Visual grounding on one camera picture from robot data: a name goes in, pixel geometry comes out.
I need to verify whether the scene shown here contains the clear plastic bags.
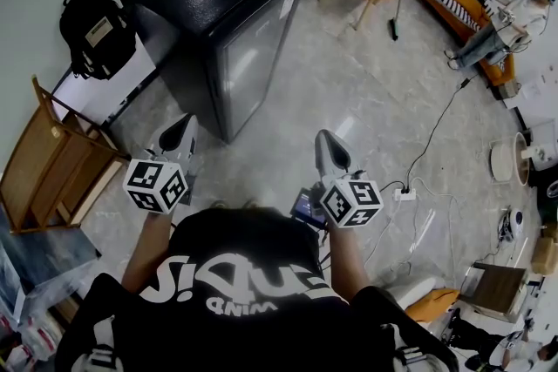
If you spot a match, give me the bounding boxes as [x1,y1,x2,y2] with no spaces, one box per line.
[0,269,84,372]

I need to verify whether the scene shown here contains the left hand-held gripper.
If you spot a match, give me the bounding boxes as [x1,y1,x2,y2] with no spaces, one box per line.
[122,114,201,215]

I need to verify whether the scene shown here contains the round white tray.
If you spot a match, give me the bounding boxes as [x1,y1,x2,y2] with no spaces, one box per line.
[488,139,515,184]

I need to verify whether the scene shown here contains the wooden rack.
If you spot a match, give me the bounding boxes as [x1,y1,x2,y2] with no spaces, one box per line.
[0,73,132,235]

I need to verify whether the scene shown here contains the smartphone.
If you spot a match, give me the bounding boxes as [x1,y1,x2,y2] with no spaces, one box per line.
[290,186,328,228]

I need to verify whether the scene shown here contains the person's right forearm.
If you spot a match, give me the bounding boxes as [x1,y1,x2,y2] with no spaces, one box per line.
[325,224,371,301]

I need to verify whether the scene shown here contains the black floor cable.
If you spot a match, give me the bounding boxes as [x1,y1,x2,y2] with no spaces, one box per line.
[405,73,480,193]

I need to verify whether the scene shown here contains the person's left forearm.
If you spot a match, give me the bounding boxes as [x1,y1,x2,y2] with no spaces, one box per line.
[120,211,175,297]

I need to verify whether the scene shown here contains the white appliance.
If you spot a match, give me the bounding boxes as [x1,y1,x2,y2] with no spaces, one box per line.
[522,119,558,173]

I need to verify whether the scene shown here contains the person's black printed t-shirt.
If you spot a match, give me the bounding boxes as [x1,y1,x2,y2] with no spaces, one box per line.
[54,206,459,372]

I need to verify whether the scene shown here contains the orange cushion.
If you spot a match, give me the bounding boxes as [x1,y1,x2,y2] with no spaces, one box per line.
[405,287,462,324]

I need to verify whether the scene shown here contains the beige bucket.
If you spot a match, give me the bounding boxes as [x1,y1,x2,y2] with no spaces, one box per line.
[513,131,533,187]

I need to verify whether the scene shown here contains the small round white device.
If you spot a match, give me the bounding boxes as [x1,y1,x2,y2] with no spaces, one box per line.
[500,206,527,240]

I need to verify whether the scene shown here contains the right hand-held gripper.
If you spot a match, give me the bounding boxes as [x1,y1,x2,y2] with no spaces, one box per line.
[314,129,384,229]

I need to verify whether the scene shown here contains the black backpack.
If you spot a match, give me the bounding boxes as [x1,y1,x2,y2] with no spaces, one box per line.
[59,0,137,82]

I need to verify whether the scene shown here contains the long-handled broom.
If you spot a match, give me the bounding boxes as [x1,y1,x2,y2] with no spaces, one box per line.
[387,0,410,43]

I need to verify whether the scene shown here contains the brown wooden side table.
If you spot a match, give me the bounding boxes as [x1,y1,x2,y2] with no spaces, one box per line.
[461,260,531,323]

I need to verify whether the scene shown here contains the small cardboard box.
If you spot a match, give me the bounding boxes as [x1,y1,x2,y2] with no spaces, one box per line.
[496,80,523,101]

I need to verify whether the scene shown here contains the large striped cushion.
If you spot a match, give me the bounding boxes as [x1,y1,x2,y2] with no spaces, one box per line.
[422,0,485,31]

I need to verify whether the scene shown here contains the dark glass panel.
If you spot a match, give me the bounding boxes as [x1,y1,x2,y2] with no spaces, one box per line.
[0,226,102,297]

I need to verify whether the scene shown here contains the orange sofa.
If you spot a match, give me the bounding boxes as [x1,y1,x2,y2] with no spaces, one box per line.
[412,0,518,91]

